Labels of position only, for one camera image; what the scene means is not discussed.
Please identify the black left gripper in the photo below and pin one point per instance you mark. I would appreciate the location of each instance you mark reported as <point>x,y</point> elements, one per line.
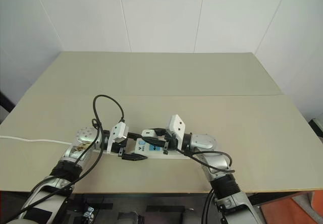
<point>116,147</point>

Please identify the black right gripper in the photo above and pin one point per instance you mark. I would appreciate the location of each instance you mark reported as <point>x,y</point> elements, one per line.
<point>170,142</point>

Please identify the white charger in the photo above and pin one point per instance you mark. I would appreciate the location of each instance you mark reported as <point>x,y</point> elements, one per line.
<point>148,133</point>

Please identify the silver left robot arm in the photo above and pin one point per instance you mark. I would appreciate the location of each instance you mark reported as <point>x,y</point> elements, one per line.
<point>75,156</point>

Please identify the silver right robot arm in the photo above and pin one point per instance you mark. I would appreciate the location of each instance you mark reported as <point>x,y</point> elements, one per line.
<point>217,163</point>

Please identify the white power strip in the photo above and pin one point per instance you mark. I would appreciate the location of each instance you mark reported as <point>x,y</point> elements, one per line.
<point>174,155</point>

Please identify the orange panel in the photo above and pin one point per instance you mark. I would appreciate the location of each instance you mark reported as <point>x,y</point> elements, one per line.
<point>285,209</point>

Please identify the dark box with pale edge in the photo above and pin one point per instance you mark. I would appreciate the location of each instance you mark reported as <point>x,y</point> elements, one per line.
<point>317,128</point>

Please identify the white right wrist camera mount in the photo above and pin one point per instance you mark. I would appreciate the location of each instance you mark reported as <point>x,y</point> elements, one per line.
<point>177,126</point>

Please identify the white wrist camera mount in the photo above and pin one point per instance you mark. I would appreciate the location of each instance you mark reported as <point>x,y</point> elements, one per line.
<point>177,126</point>
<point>118,131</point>

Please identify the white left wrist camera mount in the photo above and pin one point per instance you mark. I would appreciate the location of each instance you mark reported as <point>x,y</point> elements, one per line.
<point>118,131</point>

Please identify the silver metal bracket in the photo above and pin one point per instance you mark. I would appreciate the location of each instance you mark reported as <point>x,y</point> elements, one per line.
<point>88,212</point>

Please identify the black object at wall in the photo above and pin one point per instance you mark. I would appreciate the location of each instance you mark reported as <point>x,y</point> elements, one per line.
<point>4,105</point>

